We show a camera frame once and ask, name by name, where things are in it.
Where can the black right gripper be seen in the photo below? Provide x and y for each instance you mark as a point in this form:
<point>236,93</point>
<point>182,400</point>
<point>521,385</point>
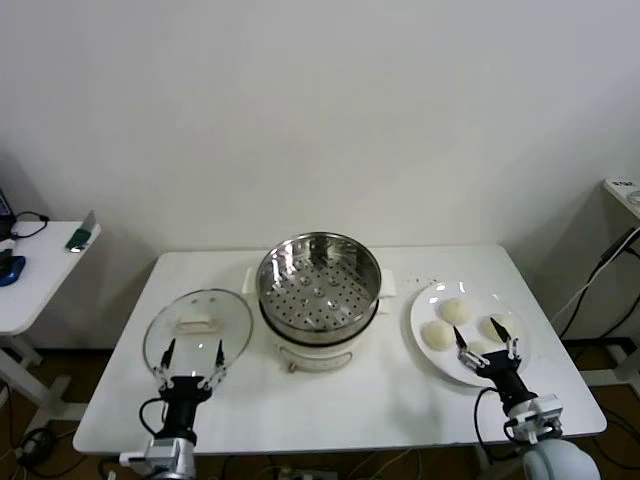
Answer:
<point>502,375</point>

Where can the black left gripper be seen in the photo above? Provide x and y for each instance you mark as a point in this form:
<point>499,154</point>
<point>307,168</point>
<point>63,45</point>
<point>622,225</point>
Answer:
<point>182,400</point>

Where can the white steamed baozi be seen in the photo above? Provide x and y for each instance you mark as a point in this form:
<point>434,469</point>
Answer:
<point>487,327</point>
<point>436,336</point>
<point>455,310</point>
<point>480,346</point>

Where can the round glass pot lid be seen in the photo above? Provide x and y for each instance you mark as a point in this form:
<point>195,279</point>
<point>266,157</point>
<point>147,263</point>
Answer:
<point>197,325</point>

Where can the perforated steel steamer basket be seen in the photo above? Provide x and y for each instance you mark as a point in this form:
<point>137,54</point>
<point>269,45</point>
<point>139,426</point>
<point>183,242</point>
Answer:
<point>320,295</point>

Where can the round white plate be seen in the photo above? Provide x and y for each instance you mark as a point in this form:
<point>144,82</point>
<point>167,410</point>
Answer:
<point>435,360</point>

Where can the scattered brown crumbs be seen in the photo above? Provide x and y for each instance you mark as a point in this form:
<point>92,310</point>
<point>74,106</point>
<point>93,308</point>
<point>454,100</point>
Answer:
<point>434,276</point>

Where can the white electric cooker pot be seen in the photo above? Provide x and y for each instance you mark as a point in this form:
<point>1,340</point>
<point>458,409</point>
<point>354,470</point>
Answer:
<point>315,357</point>

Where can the floor power strip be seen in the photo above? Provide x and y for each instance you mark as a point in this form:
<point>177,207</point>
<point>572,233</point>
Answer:
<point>305,474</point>

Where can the white side table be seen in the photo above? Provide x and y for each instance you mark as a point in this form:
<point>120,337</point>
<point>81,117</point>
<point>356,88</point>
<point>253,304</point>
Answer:
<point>45,280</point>

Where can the white desk with label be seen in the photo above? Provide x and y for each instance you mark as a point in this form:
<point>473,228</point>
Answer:
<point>617,192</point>

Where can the blue handheld device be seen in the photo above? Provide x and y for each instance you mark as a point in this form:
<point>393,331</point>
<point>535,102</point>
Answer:
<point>11,270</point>

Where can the dark screen device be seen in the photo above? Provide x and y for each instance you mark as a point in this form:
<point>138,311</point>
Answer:
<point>4,205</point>

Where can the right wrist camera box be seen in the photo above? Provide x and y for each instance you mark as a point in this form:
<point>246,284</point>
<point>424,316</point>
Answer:
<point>537,412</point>

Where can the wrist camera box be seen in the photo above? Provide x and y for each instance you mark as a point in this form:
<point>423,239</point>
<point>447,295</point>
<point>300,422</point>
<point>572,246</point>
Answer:
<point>132,456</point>
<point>537,412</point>

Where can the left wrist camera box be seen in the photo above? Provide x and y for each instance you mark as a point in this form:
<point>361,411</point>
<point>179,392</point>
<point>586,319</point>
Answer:
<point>132,456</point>

